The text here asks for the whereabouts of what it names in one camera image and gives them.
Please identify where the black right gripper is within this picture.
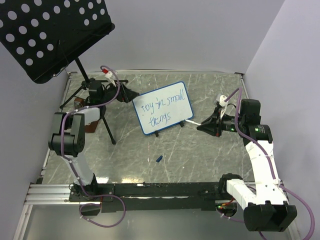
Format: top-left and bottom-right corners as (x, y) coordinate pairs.
(197, 106), (245, 137)

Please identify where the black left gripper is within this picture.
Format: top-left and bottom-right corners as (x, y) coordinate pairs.
(101, 79), (140, 104)

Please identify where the white whiteboard marker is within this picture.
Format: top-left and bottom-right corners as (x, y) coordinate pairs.
(185, 119), (201, 126)

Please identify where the blue framed whiteboard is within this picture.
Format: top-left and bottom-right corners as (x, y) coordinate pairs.
(132, 81), (194, 136)

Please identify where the blue marker cap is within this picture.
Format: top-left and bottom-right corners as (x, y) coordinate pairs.
(156, 155), (163, 163)

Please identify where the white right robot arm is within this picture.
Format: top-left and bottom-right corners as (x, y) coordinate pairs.
(197, 95), (297, 232)

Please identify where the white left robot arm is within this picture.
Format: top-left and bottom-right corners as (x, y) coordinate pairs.
(48, 80), (140, 201)

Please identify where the brown wooden metronome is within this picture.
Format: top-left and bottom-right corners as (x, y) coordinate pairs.
(73, 97), (100, 133)

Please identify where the black perforated music stand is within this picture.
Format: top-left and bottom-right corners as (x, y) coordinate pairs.
(0, 0), (130, 145)

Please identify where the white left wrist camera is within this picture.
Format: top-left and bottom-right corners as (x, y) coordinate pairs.
(102, 68), (117, 87)

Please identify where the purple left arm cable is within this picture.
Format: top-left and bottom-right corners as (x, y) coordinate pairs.
(59, 65), (121, 198)

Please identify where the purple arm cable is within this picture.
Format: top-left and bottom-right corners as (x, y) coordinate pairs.
(59, 65), (121, 198)
(223, 87), (315, 240)

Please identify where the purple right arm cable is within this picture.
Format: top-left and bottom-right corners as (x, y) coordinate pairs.
(223, 87), (315, 240)

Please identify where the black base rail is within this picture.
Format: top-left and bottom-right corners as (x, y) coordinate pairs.
(69, 182), (232, 213)

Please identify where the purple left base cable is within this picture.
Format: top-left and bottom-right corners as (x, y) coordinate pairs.
(79, 194), (126, 228)

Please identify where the aluminium frame rail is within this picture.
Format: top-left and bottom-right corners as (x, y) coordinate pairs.
(23, 182), (76, 206)

